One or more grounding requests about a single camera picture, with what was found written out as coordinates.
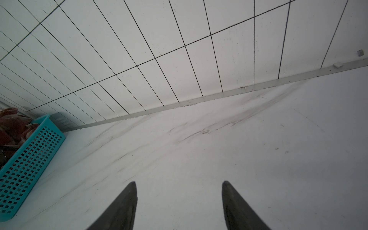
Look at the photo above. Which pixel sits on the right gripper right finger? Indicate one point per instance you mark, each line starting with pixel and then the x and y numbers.
pixel 237 212

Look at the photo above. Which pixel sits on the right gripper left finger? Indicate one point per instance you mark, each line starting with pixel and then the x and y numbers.
pixel 120 214

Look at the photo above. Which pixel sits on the red plaid skirt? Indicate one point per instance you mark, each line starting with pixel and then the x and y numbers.
pixel 15 130

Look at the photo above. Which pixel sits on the teal plastic basket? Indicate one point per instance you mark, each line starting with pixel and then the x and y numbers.
pixel 25 167

